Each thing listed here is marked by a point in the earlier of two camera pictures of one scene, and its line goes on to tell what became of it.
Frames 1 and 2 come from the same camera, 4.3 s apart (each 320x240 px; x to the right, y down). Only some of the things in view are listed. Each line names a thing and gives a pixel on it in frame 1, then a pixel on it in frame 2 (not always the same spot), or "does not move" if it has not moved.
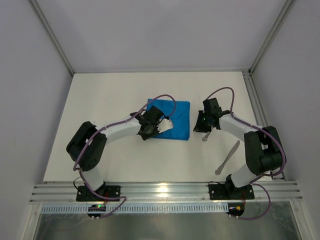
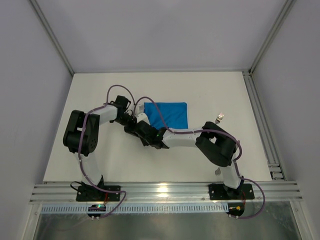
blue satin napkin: [179, 112] does not move
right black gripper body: [200, 125] -> [139, 124]
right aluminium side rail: [259, 110] does not move
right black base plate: [223, 191] does not move
